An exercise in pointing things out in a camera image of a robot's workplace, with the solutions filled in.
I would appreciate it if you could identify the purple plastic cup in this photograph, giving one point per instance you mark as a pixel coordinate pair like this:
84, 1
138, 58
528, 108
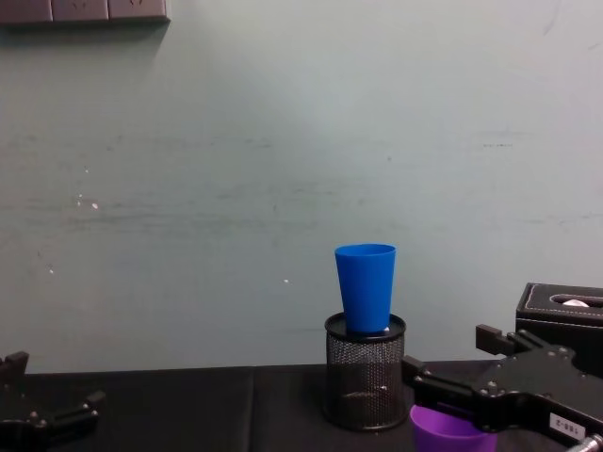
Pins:
438, 435

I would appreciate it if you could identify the black mesh pen holder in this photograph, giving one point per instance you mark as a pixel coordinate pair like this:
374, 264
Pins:
363, 376

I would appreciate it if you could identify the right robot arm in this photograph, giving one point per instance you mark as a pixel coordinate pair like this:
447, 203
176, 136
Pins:
591, 445

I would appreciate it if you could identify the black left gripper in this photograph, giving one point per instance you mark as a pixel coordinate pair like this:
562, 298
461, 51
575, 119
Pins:
19, 431

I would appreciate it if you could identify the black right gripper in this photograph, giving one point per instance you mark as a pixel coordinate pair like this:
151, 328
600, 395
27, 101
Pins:
542, 381

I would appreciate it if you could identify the black leather tissue box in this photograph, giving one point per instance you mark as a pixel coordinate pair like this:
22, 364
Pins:
542, 320

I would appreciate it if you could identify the grey wall socket panel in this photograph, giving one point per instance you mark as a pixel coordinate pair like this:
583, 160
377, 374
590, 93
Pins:
136, 8
23, 9
80, 9

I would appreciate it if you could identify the blue plastic cup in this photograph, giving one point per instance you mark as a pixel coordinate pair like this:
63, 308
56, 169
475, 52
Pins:
366, 287

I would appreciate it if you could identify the black table cloth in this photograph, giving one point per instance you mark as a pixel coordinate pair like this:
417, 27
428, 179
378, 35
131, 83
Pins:
198, 409

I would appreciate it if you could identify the white tissue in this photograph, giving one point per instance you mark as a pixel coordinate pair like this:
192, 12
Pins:
575, 302

